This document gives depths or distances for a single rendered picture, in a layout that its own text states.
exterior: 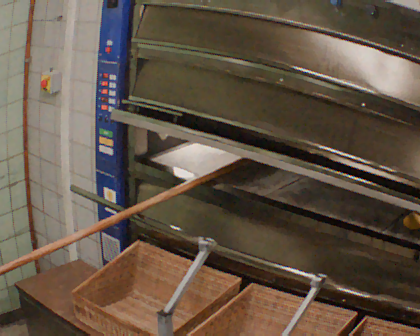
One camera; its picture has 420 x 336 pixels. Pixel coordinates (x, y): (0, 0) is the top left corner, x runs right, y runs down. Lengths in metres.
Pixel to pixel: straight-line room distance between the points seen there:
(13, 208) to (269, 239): 1.62
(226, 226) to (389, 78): 1.06
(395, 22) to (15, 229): 2.58
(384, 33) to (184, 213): 1.31
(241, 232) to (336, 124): 0.66
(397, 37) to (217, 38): 0.85
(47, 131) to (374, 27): 1.98
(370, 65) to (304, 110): 0.40
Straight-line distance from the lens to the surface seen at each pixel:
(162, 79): 3.47
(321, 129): 3.01
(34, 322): 3.92
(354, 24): 2.85
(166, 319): 2.93
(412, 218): 3.08
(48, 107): 4.11
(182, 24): 3.35
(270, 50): 3.07
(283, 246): 3.28
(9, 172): 4.33
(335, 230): 3.10
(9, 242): 4.45
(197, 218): 3.52
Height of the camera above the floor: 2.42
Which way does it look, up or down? 20 degrees down
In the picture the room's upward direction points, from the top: 1 degrees clockwise
